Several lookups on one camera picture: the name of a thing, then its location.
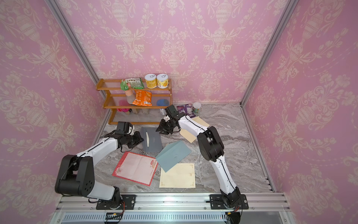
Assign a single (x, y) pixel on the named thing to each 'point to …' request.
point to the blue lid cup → (162, 102)
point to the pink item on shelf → (123, 102)
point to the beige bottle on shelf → (130, 97)
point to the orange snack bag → (143, 98)
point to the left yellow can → (151, 80)
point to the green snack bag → (134, 83)
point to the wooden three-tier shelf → (137, 115)
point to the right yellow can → (162, 80)
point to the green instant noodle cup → (196, 107)
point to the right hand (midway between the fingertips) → (157, 131)
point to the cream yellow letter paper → (181, 175)
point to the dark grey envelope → (152, 142)
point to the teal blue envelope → (171, 154)
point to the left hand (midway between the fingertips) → (144, 139)
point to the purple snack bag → (187, 108)
